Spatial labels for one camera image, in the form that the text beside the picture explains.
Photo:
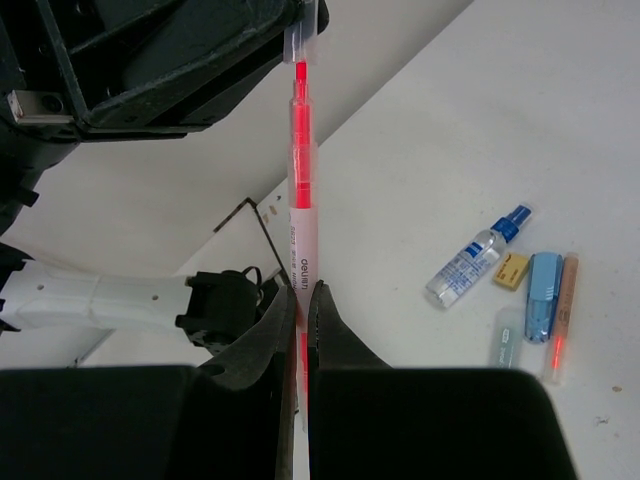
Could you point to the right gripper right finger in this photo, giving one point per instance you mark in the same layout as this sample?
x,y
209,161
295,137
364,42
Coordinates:
x,y
368,420

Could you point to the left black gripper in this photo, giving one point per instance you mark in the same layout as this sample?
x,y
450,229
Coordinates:
x,y
129,70

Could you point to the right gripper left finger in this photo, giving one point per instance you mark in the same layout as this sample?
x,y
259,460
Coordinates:
x,y
230,418

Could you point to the clear pen cap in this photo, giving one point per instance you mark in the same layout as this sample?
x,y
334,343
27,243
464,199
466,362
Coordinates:
x,y
300,38

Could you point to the red highlighter pen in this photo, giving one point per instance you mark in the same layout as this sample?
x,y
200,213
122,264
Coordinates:
x,y
303,223

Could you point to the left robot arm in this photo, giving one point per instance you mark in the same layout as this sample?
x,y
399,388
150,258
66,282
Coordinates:
x,y
35,295

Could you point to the green highlighter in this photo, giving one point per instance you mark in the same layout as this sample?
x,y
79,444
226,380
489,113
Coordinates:
x,y
507,338

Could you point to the blue spray bottle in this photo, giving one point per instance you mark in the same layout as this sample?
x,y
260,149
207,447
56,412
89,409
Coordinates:
x,y
476,258

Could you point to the orange pen beside tape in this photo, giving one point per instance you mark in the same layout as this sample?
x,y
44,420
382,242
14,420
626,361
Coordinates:
x,y
558,343

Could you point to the yellow eraser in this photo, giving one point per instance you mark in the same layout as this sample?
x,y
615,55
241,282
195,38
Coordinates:
x,y
512,271

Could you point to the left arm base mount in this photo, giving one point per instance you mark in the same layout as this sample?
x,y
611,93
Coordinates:
x,y
232,278

